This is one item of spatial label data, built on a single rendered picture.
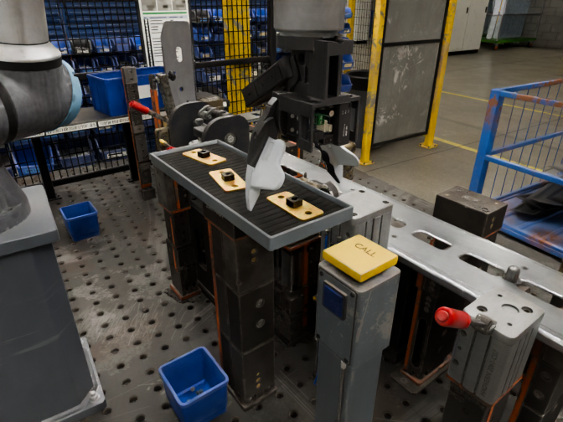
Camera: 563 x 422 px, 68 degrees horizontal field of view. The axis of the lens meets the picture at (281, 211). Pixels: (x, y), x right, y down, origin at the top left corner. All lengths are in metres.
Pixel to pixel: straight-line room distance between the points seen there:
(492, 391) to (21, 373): 0.73
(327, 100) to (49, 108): 0.49
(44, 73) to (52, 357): 0.47
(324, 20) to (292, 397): 0.70
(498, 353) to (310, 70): 0.40
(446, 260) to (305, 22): 0.50
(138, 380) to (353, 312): 0.62
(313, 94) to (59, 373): 0.66
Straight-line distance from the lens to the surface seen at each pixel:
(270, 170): 0.48
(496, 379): 0.62
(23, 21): 0.77
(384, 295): 0.49
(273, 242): 0.49
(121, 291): 1.24
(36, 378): 0.88
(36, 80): 0.77
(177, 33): 1.63
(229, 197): 0.60
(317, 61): 0.46
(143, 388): 0.97
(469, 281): 0.76
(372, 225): 0.70
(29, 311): 0.80
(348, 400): 0.58
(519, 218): 3.04
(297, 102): 0.46
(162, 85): 1.31
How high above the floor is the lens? 1.41
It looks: 27 degrees down
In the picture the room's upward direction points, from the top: straight up
